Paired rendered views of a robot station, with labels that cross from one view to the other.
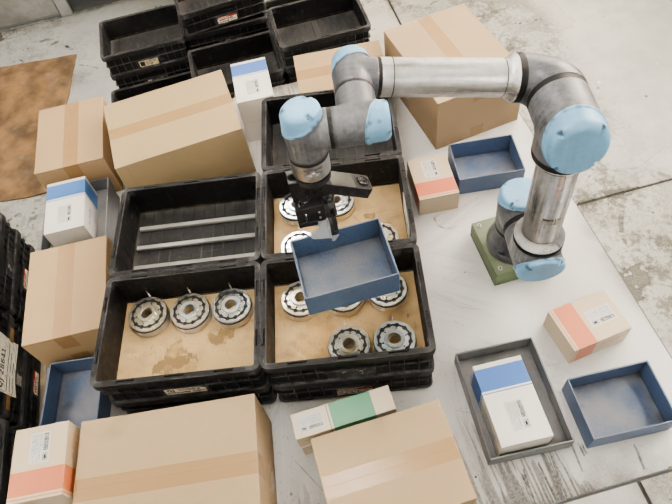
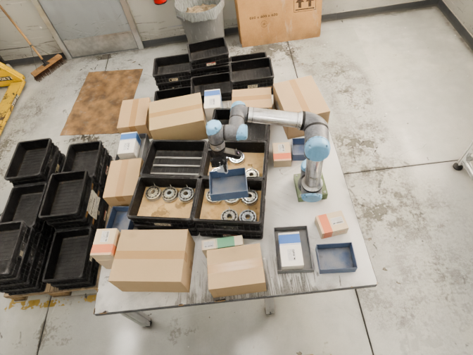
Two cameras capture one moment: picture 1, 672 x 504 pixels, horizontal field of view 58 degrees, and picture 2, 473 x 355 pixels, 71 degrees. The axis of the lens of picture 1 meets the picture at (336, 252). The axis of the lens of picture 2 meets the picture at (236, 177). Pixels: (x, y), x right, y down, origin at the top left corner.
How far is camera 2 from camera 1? 0.54 m
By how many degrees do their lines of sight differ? 6
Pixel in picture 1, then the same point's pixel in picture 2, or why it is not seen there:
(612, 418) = (333, 263)
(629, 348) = (348, 237)
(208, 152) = (188, 128)
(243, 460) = (179, 253)
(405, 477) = (239, 270)
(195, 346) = (169, 208)
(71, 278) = (125, 173)
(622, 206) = (382, 175)
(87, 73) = (146, 78)
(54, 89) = (130, 84)
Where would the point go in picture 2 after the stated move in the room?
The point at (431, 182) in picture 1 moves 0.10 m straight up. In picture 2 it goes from (280, 153) to (280, 144)
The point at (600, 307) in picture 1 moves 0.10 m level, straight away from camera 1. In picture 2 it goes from (338, 217) to (348, 206)
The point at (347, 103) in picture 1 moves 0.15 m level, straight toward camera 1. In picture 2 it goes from (231, 124) to (228, 148)
